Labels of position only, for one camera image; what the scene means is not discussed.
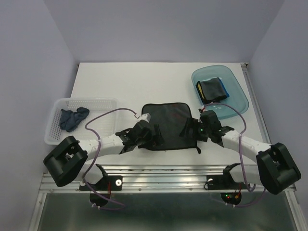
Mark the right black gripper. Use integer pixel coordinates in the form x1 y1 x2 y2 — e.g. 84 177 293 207
178 117 210 142

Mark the purple microfiber towel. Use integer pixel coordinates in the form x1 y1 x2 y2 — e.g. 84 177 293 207
139 103 201 154

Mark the blue microfiber towel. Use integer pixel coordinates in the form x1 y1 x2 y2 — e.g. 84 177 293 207
219 78 230 98

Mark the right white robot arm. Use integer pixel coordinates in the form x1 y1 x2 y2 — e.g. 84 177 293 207
180 110 301 195

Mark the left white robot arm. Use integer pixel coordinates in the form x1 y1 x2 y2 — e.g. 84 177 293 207
43 120 164 190

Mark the white perforated plastic basket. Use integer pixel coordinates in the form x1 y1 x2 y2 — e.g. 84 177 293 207
44 98 118 145

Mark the dark grey towel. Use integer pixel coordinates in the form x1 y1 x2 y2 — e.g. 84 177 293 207
59 107 90 132

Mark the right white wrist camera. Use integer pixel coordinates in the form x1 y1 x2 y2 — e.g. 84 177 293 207
198 108 205 123

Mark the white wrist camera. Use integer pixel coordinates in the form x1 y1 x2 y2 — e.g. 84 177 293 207
136 113 151 122
198 108 205 123

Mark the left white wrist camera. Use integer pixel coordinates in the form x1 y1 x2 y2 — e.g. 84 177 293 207
136 113 151 122

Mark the aluminium extrusion rail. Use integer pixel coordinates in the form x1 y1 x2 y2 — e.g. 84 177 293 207
38 165 296 193

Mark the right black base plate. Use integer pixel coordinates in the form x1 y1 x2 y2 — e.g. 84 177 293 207
205 175 247 190

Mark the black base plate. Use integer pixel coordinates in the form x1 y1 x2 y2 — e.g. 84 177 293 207
90 175 123 192
205 175 247 190

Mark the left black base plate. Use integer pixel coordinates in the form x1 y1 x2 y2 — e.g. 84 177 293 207
90 175 123 192

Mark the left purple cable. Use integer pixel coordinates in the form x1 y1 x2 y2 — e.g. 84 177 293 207
81 108 138 210

